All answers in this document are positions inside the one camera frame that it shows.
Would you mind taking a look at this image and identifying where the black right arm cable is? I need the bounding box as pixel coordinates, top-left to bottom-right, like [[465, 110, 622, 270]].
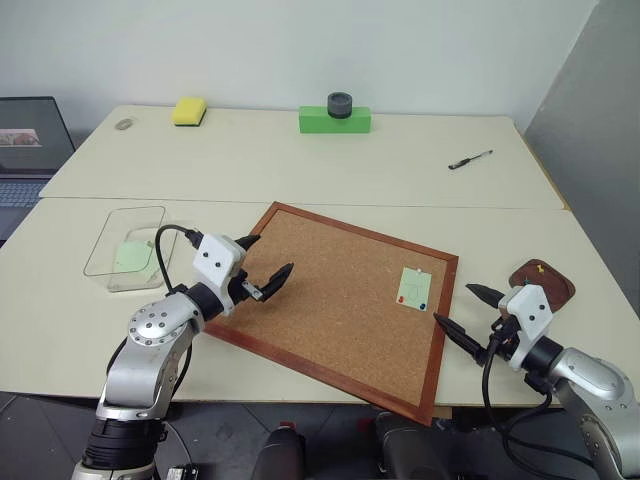
[[480, 332, 602, 474]]

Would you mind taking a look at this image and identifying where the dark rounded shape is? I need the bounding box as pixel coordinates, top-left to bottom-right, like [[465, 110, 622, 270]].
[[373, 409, 454, 480], [248, 421, 307, 480]]

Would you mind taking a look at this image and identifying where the wood-framed cork board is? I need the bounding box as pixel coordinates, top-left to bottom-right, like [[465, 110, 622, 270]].
[[203, 200, 461, 428]]

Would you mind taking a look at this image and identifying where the grey partition panel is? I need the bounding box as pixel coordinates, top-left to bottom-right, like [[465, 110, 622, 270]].
[[518, 0, 640, 324]]

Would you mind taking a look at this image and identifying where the brown leather tray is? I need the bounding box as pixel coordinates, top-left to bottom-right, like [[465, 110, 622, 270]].
[[507, 258, 577, 316]]

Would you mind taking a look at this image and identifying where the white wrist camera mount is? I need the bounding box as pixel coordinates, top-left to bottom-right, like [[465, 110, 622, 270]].
[[193, 233, 248, 318], [498, 283, 557, 373]]

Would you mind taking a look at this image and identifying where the green paper notes stack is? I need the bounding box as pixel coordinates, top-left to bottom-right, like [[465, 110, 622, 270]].
[[112, 239, 162, 290]]

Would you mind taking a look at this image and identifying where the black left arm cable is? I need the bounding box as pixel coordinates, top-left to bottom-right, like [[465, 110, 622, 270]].
[[154, 225, 204, 297]]

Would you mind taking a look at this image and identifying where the green rectangular block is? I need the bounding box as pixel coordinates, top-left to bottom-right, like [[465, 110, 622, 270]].
[[298, 104, 373, 136]]

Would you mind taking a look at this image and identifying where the light green paper note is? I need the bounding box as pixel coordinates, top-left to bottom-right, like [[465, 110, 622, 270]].
[[395, 265, 433, 312]]

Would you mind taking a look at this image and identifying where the yellow sponge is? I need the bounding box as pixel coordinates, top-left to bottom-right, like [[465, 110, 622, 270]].
[[170, 96, 209, 128]]

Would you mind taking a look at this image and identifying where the grey laptop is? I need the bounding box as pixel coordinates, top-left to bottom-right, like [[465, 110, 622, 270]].
[[0, 95, 77, 242]]

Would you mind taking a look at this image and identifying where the black pen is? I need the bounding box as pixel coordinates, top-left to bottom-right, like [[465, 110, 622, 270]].
[[447, 148, 495, 172]]

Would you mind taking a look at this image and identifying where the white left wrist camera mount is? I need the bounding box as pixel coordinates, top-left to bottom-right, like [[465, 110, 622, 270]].
[[193, 233, 248, 318]]

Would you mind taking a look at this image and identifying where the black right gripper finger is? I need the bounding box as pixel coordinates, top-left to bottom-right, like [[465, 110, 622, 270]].
[[432, 312, 490, 365], [465, 283, 507, 310]]

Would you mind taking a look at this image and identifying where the clear plastic container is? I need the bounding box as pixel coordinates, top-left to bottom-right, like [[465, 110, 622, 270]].
[[82, 205, 177, 294]]

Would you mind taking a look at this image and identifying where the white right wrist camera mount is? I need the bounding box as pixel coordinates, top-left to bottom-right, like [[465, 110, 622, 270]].
[[498, 283, 557, 373]]

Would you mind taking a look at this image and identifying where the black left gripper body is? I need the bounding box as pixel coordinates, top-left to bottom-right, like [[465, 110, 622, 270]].
[[227, 268, 266, 305]]

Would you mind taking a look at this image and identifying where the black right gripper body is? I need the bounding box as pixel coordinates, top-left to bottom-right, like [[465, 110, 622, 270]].
[[476, 316, 522, 365]]

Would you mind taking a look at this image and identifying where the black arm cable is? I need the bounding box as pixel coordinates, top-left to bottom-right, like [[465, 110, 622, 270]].
[[154, 225, 204, 297], [480, 332, 602, 474]]

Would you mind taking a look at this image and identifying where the dark grey round cylinder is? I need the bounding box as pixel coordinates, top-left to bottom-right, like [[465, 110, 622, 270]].
[[326, 91, 355, 121]]

